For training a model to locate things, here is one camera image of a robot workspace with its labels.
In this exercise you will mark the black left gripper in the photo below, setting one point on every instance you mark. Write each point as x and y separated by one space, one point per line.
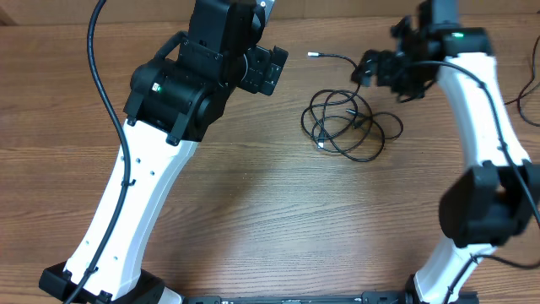
266 67

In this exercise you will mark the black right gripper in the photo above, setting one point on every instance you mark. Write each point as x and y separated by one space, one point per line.
383 63

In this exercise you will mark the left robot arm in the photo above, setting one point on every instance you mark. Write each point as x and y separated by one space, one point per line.
174 98

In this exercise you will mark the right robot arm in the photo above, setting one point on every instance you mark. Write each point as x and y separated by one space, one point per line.
498 193

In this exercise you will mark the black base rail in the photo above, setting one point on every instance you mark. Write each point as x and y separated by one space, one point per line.
367 297

